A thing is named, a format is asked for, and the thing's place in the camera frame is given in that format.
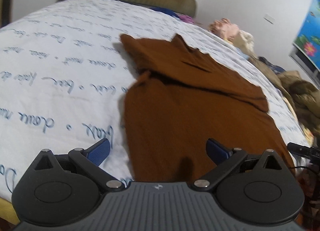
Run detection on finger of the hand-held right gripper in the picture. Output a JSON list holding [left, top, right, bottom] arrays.
[[287, 142, 320, 164]]

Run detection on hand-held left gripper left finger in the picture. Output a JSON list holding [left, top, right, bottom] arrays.
[[33, 138, 125, 193]]

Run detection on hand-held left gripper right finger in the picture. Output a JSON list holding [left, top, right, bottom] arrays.
[[194, 138, 284, 192]]

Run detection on brown knit garment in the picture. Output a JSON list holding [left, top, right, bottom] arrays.
[[120, 33, 296, 183]]

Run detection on olive puffer jacket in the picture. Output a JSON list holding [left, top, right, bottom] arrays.
[[277, 70, 320, 133]]

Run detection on tan puffer jacket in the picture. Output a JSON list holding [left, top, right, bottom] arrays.
[[247, 55, 297, 108]]

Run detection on white script-printed blanket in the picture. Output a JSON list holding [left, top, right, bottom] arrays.
[[0, 0, 312, 221]]

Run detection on yellow blanket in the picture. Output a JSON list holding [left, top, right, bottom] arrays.
[[0, 197, 21, 227]]

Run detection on cream quilted jacket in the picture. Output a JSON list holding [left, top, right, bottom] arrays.
[[231, 30, 256, 58]]

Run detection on pink cloth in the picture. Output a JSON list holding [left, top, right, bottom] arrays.
[[209, 18, 241, 43]]

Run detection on purple cloth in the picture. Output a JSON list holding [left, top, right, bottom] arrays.
[[179, 13, 196, 24]]

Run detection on dark blue cloth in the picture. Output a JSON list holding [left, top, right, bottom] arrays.
[[150, 6, 181, 18]]

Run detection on black cable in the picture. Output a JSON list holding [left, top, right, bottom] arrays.
[[292, 164, 320, 173]]

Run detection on white window frame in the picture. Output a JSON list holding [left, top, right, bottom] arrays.
[[289, 46, 320, 84]]

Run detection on lotus wall poster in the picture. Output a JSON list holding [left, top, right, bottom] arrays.
[[292, 0, 320, 72]]

